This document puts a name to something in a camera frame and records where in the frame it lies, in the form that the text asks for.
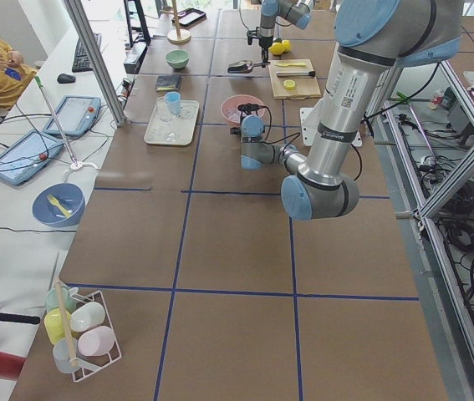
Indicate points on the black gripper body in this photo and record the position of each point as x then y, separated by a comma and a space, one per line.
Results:
265, 43

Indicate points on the metal ice scoop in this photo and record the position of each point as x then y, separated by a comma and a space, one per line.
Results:
245, 67

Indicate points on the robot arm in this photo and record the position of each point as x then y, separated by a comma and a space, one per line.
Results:
297, 14
373, 36

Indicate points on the clear ice cubes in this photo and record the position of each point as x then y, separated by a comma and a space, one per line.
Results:
232, 115

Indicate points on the light blue cup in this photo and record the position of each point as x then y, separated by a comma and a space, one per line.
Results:
173, 102

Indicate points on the white cup in rack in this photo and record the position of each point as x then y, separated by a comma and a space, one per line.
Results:
90, 315

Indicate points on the green cup in rack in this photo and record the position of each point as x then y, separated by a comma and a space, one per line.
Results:
52, 301

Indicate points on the pink cup in rack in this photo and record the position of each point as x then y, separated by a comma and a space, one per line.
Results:
97, 341

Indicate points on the yellow cup in rack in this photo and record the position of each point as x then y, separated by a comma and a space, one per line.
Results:
54, 326

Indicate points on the grey cup in rack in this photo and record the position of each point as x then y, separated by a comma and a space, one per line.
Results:
62, 358

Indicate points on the yellow lemon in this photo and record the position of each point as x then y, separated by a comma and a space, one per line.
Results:
276, 49
287, 46

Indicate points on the steel cylinder tool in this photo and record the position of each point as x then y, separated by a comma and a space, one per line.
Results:
295, 74

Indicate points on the yellow plastic knife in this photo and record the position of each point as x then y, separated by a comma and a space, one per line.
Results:
287, 65

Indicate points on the wooden cutting board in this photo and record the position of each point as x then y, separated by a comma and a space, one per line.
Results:
307, 88

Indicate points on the lemon half slice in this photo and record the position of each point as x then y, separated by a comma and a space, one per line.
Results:
289, 84

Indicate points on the pink bowl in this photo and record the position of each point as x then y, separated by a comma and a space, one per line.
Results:
229, 106

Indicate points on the green bowl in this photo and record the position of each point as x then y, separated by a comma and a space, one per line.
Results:
177, 59

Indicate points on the wooden mug tree stand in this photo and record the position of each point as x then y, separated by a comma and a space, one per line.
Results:
177, 35

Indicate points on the grey yellow cloth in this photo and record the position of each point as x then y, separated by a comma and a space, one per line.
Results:
168, 83

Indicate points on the cream bear tray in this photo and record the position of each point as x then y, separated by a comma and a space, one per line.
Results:
178, 132

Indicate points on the clear wine glass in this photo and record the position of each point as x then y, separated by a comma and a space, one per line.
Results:
166, 118

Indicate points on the black keyboard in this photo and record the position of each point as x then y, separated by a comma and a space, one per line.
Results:
81, 62

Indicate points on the far teach pendant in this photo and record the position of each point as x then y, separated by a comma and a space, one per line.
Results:
77, 114

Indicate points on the teach pendant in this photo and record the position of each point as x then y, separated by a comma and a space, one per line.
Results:
77, 114
27, 156

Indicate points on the black computer mouse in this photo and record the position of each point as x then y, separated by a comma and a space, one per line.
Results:
66, 79

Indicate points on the white reacher stick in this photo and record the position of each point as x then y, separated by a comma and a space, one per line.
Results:
75, 164

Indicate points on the near teach pendant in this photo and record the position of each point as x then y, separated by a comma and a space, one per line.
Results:
27, 156

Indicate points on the blue bowl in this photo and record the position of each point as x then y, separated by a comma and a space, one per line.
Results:
70, 196

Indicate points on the yellow plastic fork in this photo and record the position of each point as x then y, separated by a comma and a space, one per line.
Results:
55, 202

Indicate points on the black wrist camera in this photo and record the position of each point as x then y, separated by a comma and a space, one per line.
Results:
249, 108

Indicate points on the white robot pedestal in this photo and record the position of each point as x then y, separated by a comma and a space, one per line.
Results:
309, 117

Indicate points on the aluminium frame post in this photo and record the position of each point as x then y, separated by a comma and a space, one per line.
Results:
83, 28

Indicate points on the wooden rack handle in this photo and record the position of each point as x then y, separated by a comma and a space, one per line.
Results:
73, 361

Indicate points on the white wire cup rack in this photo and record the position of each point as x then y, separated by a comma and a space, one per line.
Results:
90, 365

